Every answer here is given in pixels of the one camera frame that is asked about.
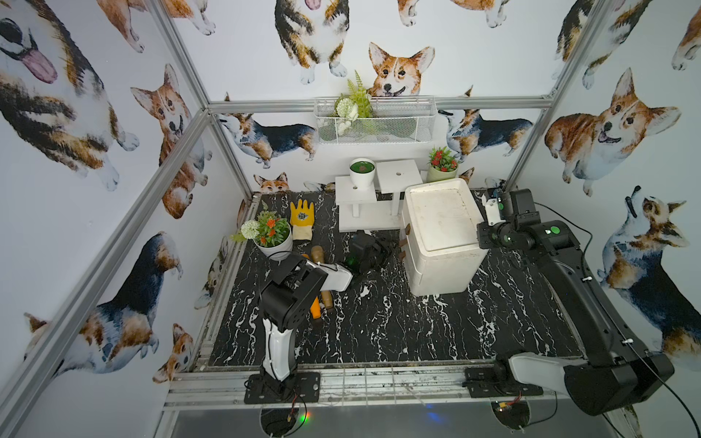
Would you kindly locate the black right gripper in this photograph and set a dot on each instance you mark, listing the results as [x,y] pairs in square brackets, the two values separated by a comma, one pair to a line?
[481,229]

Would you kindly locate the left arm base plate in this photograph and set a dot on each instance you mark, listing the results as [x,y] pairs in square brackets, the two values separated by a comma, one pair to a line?
[261,388]

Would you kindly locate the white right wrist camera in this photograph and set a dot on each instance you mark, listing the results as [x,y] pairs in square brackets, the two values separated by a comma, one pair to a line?
[494,210]

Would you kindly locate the green fern white flowers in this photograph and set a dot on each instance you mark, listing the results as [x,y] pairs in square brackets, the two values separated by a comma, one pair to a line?
[352,106]

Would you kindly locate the orange microphone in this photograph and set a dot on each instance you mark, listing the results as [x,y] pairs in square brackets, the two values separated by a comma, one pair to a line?
[315,309]

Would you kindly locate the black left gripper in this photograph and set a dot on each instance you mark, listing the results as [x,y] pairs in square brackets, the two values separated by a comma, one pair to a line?
[370,254]

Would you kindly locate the red flower pot plant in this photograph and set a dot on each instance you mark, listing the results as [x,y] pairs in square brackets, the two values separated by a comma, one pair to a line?
[442,165]

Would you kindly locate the white wire wall basket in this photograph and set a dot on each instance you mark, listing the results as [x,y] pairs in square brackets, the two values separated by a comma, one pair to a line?
[395,120]

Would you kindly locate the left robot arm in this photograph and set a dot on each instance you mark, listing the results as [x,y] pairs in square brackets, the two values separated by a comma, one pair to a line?
[293,285]

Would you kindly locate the yellow work glove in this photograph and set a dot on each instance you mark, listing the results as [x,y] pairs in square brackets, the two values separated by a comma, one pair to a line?
[302,220]

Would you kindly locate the white drawer cabinet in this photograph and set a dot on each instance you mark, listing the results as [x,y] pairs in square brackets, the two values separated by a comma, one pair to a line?
[439,237]

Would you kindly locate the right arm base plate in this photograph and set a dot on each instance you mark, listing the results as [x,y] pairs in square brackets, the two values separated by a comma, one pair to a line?
[496,381]

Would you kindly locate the white cup green top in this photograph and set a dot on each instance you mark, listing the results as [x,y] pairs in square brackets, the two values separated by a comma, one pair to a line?
[362,173]

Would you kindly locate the white stepped display stand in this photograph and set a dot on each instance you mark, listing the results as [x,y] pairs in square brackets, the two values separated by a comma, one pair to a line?
[374,205]

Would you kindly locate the orange flower white pot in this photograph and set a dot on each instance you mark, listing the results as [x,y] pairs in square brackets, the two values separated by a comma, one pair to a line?
[270,232]

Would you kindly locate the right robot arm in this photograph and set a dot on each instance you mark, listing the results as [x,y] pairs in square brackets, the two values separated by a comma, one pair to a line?
[617,369]

